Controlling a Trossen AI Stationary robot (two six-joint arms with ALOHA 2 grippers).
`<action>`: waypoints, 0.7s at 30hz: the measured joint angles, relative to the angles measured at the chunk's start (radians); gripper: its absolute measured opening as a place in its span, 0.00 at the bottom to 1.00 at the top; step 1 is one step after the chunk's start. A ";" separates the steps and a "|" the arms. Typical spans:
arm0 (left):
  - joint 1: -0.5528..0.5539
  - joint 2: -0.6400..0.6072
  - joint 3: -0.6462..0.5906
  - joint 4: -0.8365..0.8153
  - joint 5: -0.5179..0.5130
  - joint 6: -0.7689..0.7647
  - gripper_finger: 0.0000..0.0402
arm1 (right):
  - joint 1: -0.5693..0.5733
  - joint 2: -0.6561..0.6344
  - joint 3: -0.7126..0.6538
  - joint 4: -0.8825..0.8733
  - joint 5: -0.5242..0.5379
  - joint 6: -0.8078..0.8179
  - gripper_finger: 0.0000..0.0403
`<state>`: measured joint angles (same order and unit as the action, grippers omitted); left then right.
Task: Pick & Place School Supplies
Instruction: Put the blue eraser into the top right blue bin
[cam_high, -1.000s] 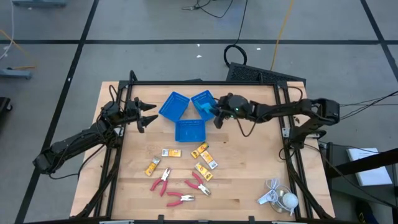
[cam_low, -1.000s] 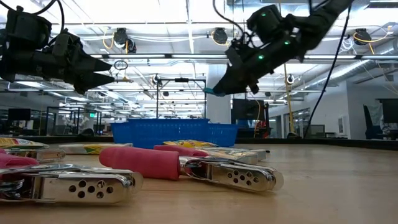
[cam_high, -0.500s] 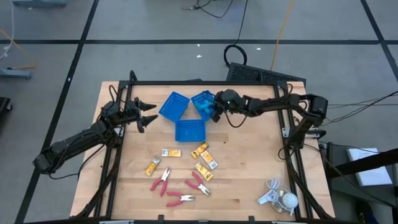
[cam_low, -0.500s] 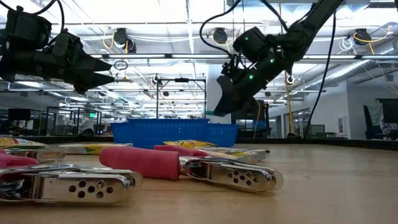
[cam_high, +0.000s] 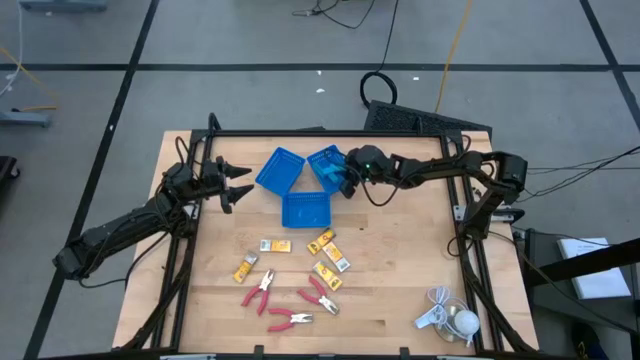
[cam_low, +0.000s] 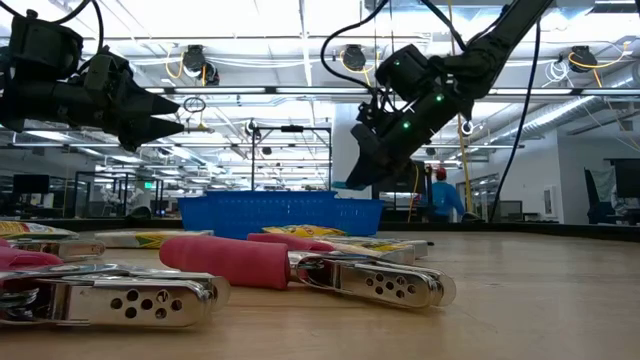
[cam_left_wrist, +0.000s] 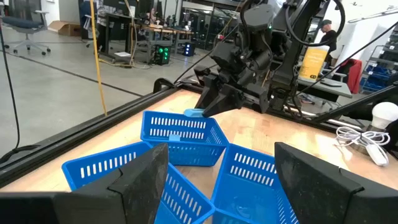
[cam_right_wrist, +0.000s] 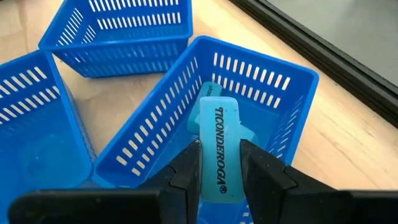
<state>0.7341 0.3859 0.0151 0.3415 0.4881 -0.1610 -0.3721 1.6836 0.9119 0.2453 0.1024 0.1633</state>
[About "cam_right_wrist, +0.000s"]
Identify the teal rectangular eraser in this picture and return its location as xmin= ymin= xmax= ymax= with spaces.
xmin=187 ymin=81 xmax=223 ymax=135
xmin=198 ymin=95 xmax=246 ymax=205
xmin=238 ymin=123 xmax=259 ymax=146

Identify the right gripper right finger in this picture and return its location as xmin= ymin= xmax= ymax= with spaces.
xmin=239 ymin=139 xmax=398 ymax=224

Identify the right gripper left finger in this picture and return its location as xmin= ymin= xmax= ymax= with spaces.
xmin=7 ymin=139 xmax=203 ymax=224

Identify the blue slotted plastic basket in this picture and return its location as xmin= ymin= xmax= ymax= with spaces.
xmin=37 ymin=0 xmax=194 ymax=78
xmin=0 ymin=49 xmax=96 ymax=224
xmin=91 ymin=35 xmax=320 ymax=224

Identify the black aluminium table frame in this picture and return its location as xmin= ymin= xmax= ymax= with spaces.
xmin=229 ymin=0 xmax=398 ymax=129

